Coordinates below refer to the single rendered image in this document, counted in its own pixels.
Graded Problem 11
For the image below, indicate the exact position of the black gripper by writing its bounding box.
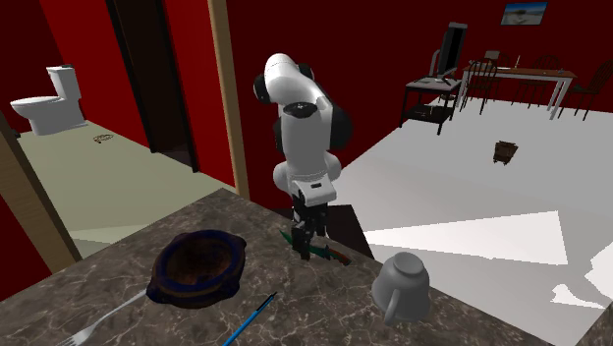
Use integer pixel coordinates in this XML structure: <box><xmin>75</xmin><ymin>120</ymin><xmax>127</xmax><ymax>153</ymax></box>
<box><xmin>292</xmin><ymin>189</ymin><xmax>330</xmax><ymax>261</ymax></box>

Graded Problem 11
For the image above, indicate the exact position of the green and red knife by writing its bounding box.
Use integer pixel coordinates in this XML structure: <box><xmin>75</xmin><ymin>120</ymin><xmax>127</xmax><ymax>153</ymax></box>
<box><xmin>279</xmin><ymin>229</ymin><xmax>354</xmax><ymax>267</ymax></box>

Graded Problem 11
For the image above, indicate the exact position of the dark robot stand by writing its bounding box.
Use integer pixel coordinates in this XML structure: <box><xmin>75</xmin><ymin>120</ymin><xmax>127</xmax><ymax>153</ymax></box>
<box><xmin>317</xmin><ymin>203</ymin><xmax>375</xmax><ymax>260</ymax></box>

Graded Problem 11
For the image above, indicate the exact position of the blue pen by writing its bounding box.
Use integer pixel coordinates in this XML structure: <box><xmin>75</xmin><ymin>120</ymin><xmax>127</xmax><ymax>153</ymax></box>
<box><xmin>221</xmin><ymin>291</ymin><xmax>278</xmax><ymax>346</ymax></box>

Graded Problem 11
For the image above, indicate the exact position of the dark blue bowl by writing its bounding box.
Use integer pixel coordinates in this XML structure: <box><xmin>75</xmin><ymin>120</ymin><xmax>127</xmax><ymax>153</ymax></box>
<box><xmin>145</xmin><ymin>229</ymin><xmax>248</xmax><ymax>310</ymax></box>

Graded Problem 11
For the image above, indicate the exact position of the grey mug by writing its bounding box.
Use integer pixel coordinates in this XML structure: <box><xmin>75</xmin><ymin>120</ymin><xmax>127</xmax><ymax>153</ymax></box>
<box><xmin>371</xmin><ymin>252</ymin><xmax>431</xmax><ymax>326</ymax></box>

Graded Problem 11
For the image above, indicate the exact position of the black side table with monitor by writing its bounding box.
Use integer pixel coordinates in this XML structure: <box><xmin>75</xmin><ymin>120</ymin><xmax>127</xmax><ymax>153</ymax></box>
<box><xmin>399</xmin><ymin>22</ymin><xmax>469</xmax><ymax>137</ymax></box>

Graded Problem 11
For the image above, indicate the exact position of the silver fork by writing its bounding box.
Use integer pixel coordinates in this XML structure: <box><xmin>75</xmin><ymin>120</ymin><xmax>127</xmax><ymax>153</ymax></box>
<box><xmin>53</xmin><ymin>288</ymin><xmax>148</xmax><ymax>346</ymax></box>

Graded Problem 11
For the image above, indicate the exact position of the small brown basket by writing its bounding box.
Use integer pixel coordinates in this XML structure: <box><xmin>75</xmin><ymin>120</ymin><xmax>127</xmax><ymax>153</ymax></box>
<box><xmin>492</xmin><ymin>141</ymin><xmax>520</xmax><ymax>166</ymax></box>

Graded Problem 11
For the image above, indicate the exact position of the dark doorway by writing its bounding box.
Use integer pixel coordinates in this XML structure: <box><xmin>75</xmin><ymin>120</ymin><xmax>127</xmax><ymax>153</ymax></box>
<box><xmin>105</xmin><ymin>0</ymin><xmax>200</xmax><ymax>174</ymax></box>

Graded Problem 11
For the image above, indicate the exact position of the dark wooden chair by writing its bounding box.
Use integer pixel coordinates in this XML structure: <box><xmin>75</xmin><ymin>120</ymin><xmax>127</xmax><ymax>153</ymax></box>
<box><xmin>459</xmin><ymin>58</ymin><xmax>499</xmax><ymax>115</ymax></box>
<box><xmin>557</xmin><ymin>59</ymin><xmax>613</xmax><ymax>122</ymax></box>
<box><xmin>511</xmin><ymin>53</ymin><xmax>562</xmax><ymax>109</ymax></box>

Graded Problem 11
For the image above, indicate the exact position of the wooden dining table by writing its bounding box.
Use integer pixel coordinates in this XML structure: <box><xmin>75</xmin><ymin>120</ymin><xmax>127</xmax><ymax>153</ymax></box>
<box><xmin>453</xmin><ymin>65</ymin><xmax>579</xmax><ymax>121</ymax></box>

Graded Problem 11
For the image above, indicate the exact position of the white toilet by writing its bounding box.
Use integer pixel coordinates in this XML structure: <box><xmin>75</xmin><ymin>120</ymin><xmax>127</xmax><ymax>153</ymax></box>
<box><xmin>10</xmin><ymin>64</ymin><xmax>88</xmax><ymax>137</ymax></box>

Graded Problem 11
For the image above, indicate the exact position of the framed wall picture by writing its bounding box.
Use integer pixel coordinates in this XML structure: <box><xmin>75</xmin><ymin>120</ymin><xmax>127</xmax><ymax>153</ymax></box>
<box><xmin>500</xmin><ymin>1</ymin><xmax>549</xmax><ymax>27</ymax></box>

